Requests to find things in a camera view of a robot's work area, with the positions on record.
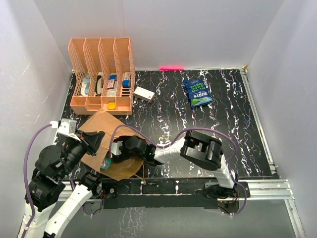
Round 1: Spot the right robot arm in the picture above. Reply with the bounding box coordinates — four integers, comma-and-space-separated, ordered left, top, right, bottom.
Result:
110, 130, 240, 202

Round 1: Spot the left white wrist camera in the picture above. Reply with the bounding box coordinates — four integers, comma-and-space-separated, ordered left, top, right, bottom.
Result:
50, 119, 79, 140

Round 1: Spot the blue Burts chips bag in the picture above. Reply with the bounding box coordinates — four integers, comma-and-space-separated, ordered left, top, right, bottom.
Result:
183, 79, 213, 109

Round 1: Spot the teal red snack bag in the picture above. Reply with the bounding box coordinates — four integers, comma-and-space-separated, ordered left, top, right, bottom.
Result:
101, 156, 112, 170

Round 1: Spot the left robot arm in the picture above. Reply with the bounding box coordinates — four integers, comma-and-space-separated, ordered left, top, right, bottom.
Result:
18, 130, 105, 238

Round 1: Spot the black base rail bar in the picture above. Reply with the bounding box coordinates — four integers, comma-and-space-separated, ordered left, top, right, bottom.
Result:
102, 178, 218, 210

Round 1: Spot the red blue small box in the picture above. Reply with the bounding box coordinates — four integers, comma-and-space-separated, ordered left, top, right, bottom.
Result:
107, 74, 117, 89

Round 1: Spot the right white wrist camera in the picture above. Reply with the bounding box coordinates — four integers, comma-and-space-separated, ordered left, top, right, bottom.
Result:
110, 141, 123, 156

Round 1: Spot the aluminium frame rail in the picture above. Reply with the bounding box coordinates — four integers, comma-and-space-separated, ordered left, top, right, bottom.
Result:
18, 179, 307, 238

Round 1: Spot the orange plastic desk organizer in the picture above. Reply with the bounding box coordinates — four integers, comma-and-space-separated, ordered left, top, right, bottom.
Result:
68, 38, 136, 115

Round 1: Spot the brown paper bag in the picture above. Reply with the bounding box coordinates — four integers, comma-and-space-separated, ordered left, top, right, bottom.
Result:
78, 108, 157, 184

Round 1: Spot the blue white small box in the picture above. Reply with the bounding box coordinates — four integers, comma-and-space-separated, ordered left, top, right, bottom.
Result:
122, 72, 131, 88

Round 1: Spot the white blue tape dispenser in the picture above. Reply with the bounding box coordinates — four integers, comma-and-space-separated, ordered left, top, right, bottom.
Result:
80, 73, 91, 97

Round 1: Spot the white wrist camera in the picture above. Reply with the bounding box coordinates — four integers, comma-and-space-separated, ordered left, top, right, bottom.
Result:
50, 119, 79, 140
110, 141, 123, 156

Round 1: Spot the white small cardboard box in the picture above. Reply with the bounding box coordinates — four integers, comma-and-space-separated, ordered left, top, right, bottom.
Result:
134, 86, 155, 102

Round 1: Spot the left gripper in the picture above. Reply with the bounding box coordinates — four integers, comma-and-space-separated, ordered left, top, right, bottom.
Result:
59, 127, 106, 178

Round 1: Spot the black white stapler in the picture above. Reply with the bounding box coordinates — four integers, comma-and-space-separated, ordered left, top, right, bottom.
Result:
95, 72, 104, 96

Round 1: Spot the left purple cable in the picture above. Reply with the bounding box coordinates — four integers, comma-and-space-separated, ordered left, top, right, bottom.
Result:
18, 122, 59, 238

